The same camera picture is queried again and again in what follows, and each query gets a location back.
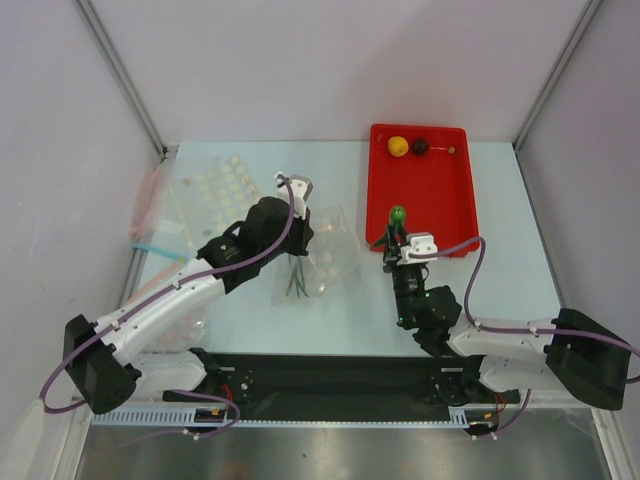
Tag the yellow lemon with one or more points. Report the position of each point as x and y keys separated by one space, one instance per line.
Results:
x=397 y=146

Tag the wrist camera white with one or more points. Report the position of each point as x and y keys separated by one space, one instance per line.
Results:
x=418 y=248
x=301 y=188

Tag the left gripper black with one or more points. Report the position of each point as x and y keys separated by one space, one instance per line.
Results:
x=304 y=234

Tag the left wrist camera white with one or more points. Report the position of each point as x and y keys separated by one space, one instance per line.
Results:
x=301 y=188

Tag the dark brown round fruit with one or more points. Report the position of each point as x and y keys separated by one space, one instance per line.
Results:
x=420 y=147

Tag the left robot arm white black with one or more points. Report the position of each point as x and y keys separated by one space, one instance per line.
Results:
x=107 y=359

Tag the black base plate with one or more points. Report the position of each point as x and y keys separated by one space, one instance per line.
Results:
x=355 y=389

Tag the pink zip bag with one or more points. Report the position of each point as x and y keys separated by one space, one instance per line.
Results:
x=147 y=207

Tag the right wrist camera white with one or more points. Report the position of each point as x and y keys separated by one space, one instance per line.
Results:
x=418 y=248

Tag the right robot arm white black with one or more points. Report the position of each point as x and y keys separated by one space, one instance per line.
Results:
x=569 y=351

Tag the green chili pepper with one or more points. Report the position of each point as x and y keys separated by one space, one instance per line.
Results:
x=397 y=214

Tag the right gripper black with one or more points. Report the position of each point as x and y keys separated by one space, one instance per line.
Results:
x=393 y=255

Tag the red plastic tray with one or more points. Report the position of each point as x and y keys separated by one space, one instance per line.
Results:
x=436 y=189

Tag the grey slotted cable duct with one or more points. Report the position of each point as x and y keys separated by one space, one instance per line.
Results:
x=210 y=418

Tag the blue zipper clear bag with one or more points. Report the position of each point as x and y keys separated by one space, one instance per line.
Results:
x=165 y=238

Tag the green scallion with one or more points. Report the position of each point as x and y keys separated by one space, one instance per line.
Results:
x=296 y=282

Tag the clear dotted zip bag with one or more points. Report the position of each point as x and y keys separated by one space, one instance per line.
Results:
x=333 y=254

